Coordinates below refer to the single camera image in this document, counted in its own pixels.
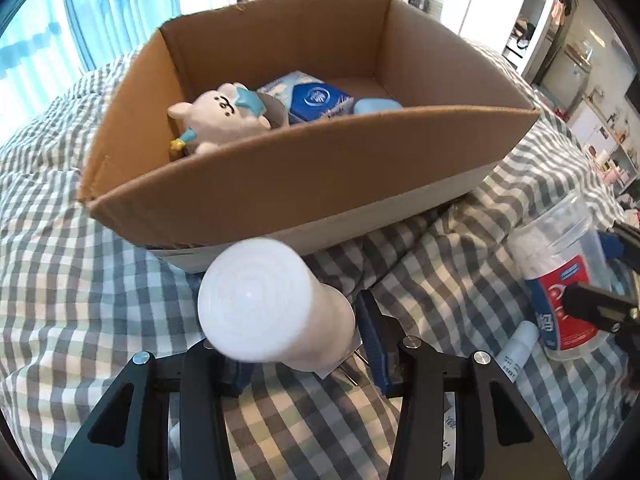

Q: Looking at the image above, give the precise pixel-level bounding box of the grey checkered blanket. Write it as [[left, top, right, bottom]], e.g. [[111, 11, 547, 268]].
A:
[[0, 42, 640, 480]]

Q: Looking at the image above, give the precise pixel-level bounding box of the light blue rounded case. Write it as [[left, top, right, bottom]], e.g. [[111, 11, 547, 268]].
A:
[[353, 97, 404, 116]]

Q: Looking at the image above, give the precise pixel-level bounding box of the grey metal appliance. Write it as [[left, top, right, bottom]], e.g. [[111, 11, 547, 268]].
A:
[[532, 35, 598, 111]]

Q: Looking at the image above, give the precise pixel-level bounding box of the clear cotton swab jar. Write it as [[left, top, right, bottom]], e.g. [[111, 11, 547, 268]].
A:
[[507, 187, 618, 363]]

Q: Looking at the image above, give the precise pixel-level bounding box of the wide teal curtain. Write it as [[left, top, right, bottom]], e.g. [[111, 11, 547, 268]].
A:
[[0, 0, 81, 146]]

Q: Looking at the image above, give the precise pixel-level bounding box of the white tube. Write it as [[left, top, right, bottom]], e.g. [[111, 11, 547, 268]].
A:
[[495, 321, 538, 383]]

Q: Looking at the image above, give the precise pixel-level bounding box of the brown cardboard box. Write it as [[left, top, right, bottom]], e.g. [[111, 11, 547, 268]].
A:
[[77, 0, 542, 273]]

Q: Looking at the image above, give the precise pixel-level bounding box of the white sliding door wardrobe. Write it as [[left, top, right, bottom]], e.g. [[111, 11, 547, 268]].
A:
[[430, 0, 576, 81]]

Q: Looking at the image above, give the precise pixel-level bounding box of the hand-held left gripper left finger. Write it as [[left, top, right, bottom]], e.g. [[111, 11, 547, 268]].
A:
[[50, 340, 251, 480]]

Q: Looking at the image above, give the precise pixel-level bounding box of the white plastic bottle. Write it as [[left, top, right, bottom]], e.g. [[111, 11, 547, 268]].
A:
[[197, 238, 362, 386]]

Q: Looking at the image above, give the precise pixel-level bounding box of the narrow teal curtain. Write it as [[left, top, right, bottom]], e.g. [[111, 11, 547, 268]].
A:
[[62, 0, 181, 73]]

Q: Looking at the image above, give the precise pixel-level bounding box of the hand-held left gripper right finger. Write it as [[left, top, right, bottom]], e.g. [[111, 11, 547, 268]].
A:
[[355, 290, 573, 480]]

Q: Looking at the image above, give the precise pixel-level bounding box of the white cartoon figurine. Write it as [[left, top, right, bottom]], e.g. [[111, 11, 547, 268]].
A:
[[166, 82, 273, 157]]

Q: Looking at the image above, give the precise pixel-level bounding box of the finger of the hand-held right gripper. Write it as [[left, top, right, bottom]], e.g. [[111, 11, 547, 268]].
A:
[[597, 220, 640, 272], [562, 281, 640, 337]]

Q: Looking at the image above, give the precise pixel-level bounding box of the blue tissue pack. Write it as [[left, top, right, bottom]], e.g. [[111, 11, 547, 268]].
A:
[[256, 71, 356, 126]]

